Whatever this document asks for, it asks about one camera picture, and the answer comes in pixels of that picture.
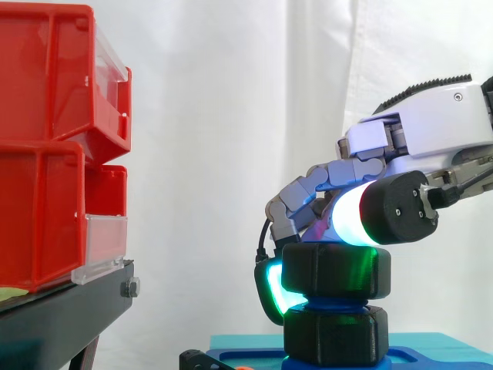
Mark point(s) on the blue plate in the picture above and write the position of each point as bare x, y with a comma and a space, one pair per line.
431, 362

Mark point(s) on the turquoise plate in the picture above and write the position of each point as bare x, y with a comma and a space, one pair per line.
435, 340

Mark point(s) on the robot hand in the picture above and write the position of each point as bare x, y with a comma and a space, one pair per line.
431, 123

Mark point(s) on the blue bolt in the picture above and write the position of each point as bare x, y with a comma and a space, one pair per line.
331, 302

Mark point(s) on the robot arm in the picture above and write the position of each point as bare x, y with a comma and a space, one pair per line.
489, 85

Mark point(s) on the red bin with upright plate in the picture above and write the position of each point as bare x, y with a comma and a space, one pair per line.
38, 216

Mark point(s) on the large black nut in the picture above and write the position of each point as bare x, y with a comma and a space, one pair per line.
331, 335
331, 271

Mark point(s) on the black-and-orange clip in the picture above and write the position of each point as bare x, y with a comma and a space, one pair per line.
200, 360

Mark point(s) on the red bin with sloped plate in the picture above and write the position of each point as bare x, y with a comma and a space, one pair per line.
46, 77

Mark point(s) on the black stand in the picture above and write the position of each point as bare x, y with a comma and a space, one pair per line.
58, 320

